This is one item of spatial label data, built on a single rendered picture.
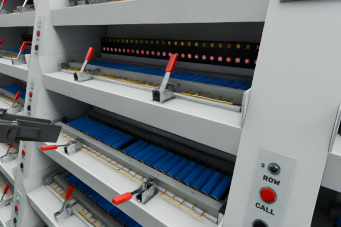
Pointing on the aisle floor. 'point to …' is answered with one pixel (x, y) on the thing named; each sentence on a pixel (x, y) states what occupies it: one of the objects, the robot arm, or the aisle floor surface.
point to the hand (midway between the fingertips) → (33, 128)
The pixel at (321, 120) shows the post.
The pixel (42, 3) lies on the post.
